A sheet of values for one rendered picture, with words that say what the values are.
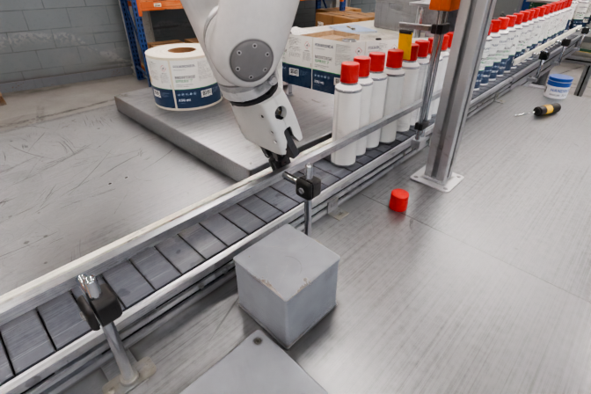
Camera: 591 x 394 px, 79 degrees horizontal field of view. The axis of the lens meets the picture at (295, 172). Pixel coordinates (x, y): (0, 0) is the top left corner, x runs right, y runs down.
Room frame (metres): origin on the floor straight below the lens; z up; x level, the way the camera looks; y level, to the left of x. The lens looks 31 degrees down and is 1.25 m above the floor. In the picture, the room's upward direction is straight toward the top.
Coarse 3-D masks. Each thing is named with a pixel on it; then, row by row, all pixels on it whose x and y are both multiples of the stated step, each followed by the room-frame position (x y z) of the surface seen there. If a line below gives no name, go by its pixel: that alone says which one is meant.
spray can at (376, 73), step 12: (372, 60) 0.73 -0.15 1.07; (384, 60) 0.74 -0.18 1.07; (372, 72) 0.73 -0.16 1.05; (384, 72) 0.74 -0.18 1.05; (384, 84) 0.73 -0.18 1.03; (372, 96) 0.72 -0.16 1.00; (384, 96) 0.73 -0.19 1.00; (372, 108) 0.72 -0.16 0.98; (372, 120) 0.72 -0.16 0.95; (372, 132) 0.72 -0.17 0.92; (372, 144) 0.72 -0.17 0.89
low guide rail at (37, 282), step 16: (320, 144) 0.67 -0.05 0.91; (256, 176) 0.55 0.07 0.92; (224, 192) 0.50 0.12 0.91; (192, 208) 0.45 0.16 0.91; (160, 224) 0.41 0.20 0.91; (128, 240) 0.38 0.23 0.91; (96, 256) 0.35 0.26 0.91; (64, 272) 0.32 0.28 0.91; (16, 288) 0.29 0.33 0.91; (32, 288) 0.30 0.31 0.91; (0, 304) 0.27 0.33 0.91
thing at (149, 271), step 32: (320, 160) 0.67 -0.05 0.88; (288, 192) 0.55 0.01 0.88; (224, 224) 0.45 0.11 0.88; (256, 224) 0.45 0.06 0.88; (160, 256) 0.38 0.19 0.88; (192, 256) 0.38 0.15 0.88; (128, 288) 0.32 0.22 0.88; (160, 288) 0.33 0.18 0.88; (32, 320) 0.28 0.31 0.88; (64, 320) 0.28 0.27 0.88; (0, 352) 0.24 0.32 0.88; (32, 352) 0.24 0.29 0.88; (0, 384) 0.20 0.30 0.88
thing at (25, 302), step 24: (432, 96) 0.84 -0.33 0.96; (384, 120) 0.69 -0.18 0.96; (336, 144) 0.58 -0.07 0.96; (288, 168) 0.49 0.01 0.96; (240, 192) 0.43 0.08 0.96; (192, 216) 0.37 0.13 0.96; (144, 240) 0.32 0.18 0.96; (96, 264) 0.29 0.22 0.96; (48, 288) 0.25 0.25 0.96; (0, 312) 0.22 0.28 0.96; (24, 312) 0.23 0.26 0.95
